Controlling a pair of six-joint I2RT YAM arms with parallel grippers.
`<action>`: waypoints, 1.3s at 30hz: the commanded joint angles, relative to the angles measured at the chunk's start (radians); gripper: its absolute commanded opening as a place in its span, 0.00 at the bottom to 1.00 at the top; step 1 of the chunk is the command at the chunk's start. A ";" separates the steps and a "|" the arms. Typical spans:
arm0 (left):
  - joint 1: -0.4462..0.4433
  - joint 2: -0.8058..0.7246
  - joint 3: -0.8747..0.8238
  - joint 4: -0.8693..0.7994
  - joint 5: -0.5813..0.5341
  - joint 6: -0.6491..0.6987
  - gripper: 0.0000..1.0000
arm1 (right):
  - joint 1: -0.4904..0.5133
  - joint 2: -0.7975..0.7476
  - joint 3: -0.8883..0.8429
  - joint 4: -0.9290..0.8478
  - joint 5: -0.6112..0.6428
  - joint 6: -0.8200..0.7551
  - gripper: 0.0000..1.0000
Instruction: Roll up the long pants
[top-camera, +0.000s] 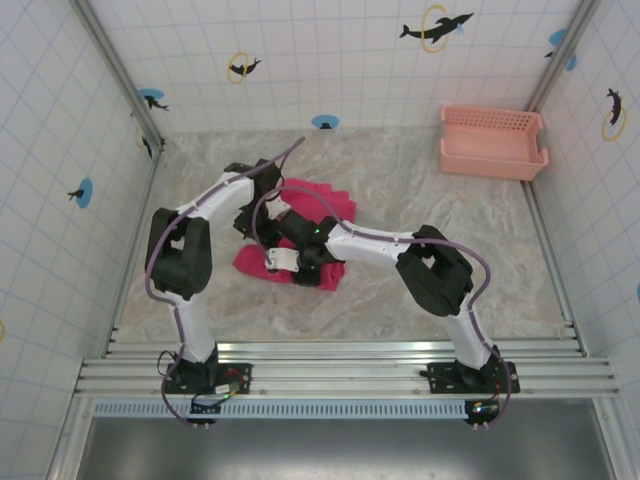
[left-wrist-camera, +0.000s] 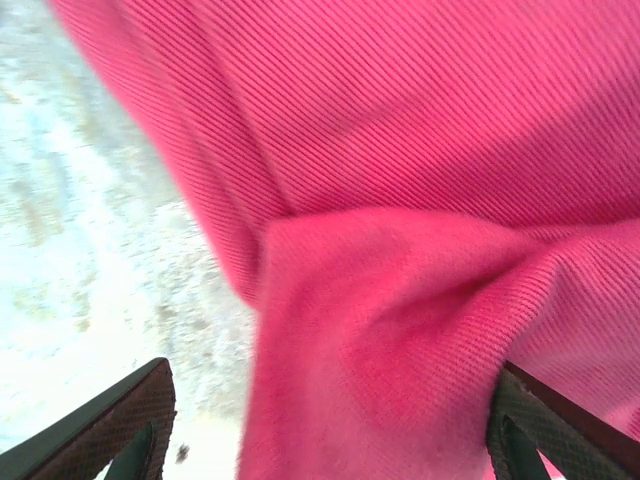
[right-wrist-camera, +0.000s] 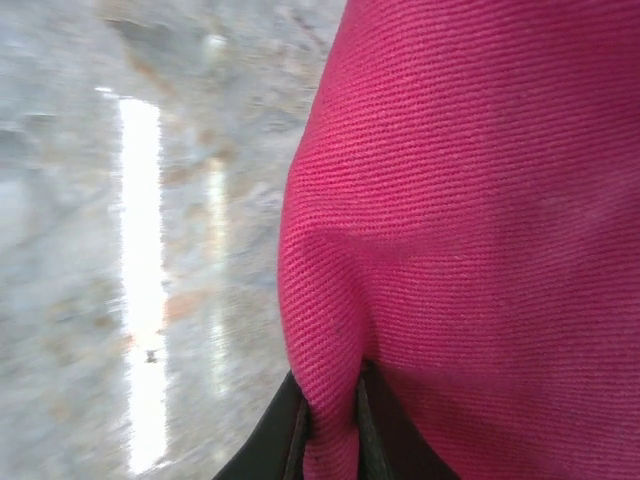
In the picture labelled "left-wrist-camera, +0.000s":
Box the pink long pants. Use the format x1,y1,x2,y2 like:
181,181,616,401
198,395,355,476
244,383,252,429
47,0,640,480

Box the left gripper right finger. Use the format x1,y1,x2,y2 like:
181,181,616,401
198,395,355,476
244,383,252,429
486,360,640,480

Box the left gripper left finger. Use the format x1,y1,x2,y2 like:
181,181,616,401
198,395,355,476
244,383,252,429
0,356,179,480

